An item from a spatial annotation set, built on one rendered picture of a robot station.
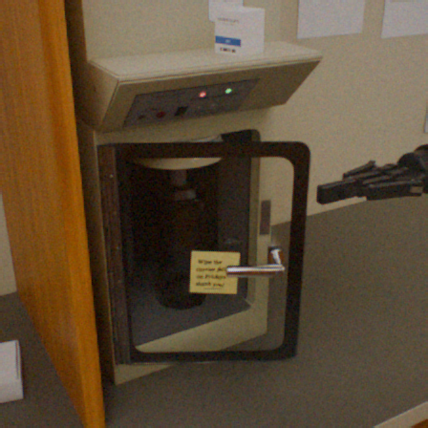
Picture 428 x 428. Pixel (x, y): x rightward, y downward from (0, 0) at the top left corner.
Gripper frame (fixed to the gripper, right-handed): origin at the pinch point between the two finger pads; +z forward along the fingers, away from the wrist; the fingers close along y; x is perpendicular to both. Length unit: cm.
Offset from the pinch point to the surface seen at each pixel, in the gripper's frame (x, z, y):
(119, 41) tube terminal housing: -25.1, 32.0, -11.0
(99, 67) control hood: -22.7, 36.6, -6.6
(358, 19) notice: -18, -50, -54
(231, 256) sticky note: 7.7, 19.2, -1.2
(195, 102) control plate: -16.8, 23.5, -4.8
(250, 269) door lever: 7.4, 19.1, 4.3
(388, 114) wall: 9, -65, -55
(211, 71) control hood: -22.2, 23.6, 0.3
